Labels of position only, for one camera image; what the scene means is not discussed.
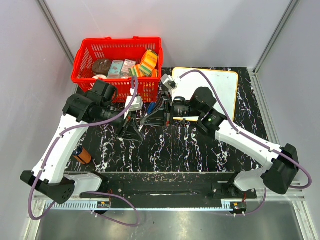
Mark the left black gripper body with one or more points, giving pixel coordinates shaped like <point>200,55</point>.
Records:
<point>130,118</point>

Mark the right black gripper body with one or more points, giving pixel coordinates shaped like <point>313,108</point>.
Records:
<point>169,106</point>

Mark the blue capped whiteboard marker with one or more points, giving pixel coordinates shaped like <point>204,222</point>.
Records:
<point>148,111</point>

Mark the white whiteboard with orange frame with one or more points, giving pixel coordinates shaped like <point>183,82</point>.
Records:
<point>225,84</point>

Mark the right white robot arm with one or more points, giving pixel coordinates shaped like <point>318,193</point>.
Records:
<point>279,164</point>

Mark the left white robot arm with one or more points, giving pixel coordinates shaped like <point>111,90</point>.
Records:
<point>80,113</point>

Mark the teal small box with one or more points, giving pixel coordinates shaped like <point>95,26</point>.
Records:
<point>115,69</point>

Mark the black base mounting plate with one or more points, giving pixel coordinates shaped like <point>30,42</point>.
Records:
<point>174,191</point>

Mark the orange cylindrical bottle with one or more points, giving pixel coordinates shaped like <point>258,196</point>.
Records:
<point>82,155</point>

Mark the white round cup lid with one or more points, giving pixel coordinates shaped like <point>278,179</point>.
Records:
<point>100,76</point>

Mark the orange juice carton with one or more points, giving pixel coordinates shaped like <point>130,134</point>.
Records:
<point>149,59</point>

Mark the pink white small box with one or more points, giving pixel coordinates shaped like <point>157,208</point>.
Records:
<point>127,64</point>

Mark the brown round bread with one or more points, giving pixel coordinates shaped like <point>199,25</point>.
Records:
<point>101,66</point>

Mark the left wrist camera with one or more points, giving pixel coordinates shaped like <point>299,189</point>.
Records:
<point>136,105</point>

